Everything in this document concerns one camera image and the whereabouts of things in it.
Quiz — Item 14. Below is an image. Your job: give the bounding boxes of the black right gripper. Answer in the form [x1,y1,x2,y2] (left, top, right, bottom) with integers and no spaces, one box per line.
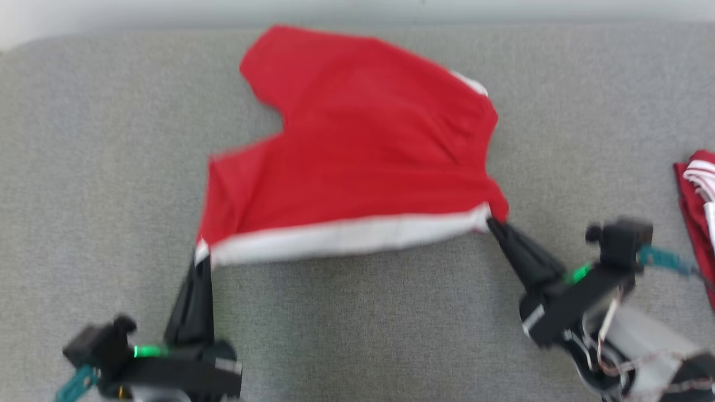
[486,219,637,347]

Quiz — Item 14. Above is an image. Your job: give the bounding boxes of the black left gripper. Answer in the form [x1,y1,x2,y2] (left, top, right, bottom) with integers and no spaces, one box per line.
[112,256,244,400]

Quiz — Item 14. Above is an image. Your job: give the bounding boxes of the red and white t-shirt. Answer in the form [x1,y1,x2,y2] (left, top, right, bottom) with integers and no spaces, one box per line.
[673,150,715,312]

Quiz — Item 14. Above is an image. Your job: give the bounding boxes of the red shorts with white stripe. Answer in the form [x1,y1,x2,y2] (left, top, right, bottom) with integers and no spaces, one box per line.
[194,25,510,267]

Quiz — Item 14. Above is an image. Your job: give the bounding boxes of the teal right camera cable connector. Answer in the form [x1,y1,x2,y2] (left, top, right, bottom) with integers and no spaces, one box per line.
[638,245,696,277]

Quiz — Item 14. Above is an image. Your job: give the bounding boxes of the teal camera cable connector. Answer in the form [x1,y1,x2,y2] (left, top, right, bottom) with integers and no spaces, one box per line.
[55,364,101,402]
[638,245,696,277]

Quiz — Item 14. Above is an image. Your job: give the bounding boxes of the teal left camera cable connector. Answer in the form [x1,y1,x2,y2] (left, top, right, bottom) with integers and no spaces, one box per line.
[55,364,101,402]

